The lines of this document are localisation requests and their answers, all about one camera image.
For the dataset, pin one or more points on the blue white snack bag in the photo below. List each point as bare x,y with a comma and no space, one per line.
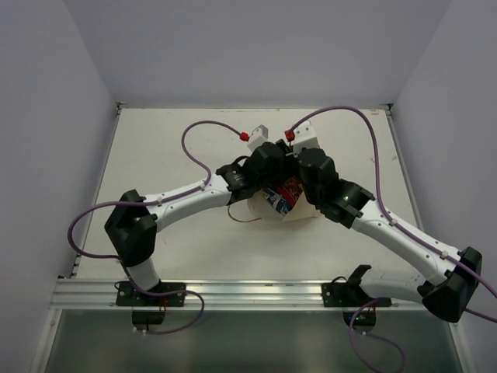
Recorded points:
276,201

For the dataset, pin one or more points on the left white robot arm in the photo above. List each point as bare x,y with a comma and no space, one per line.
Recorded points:
136,220

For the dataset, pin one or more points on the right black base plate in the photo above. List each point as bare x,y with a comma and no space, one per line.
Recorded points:
340,293

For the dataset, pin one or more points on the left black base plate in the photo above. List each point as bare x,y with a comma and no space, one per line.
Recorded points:
128,296

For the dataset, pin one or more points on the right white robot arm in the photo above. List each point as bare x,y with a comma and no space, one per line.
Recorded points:
445,278

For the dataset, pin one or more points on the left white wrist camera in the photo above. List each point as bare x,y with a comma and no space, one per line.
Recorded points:
256,138

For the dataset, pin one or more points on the brown paper bag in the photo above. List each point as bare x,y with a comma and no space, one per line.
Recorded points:
268,205

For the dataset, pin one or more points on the large red snack bag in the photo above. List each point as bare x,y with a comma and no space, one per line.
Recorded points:
290,190

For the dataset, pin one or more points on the aluminium mounting rail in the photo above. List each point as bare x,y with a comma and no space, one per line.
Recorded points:
260,295

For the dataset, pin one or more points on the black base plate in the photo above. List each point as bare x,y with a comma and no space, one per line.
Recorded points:
340,293
128,296

